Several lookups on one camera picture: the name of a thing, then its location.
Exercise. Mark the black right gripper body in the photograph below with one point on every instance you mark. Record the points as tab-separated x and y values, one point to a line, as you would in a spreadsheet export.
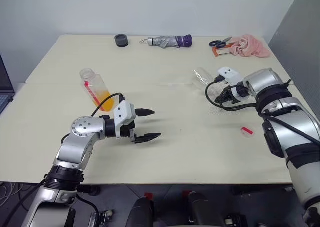
228	95

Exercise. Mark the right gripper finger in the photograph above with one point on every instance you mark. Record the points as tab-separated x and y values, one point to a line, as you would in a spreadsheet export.
220	100

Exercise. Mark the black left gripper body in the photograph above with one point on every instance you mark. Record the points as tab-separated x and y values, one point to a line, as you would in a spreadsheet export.
126	132

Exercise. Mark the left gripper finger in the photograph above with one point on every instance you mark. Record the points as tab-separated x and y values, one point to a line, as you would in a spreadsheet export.
145	112
146	138

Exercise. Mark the clear wine glass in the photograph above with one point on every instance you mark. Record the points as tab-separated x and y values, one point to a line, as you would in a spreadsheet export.
202	75

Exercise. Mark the clear cap with red tape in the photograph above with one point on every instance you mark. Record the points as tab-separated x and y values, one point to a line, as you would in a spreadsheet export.
247	132

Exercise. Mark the plastic bottle with orange liquid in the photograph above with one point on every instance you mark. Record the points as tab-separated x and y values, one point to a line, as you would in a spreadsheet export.
100	94

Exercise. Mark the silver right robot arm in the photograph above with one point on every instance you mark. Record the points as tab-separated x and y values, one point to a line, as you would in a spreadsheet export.
287	122

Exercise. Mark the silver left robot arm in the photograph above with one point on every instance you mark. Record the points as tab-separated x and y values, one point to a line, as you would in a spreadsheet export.
77	142

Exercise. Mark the orange metal clamp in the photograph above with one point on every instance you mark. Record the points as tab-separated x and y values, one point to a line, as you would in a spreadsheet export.
215	53

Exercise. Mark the pink crumpled cloth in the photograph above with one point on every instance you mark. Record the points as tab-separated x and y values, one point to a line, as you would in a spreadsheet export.
252	47

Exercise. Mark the folded silver purple umbrella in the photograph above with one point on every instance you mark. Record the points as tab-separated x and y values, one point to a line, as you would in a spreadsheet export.
167	41

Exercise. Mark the dark rounded robot leg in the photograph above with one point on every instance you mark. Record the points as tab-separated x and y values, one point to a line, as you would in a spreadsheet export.
202	210
140	213

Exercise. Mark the dark grey tape roll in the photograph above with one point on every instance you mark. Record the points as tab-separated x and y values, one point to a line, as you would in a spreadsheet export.
121	40

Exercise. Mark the grey partition panel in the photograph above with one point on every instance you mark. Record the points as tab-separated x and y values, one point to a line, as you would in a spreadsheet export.
297	37

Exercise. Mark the dark grey laptop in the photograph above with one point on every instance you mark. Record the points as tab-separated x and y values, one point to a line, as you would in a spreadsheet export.
4	87

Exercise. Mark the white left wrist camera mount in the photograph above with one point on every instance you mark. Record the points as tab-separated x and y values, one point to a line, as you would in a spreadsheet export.
123	112

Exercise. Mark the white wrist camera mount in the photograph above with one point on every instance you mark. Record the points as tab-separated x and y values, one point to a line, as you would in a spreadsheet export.
228	74
123	112

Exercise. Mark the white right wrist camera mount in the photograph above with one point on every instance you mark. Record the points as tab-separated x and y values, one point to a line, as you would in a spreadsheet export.
228	74

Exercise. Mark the metal bracket with white knob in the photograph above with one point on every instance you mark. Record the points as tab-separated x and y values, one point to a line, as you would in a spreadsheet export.
102	218

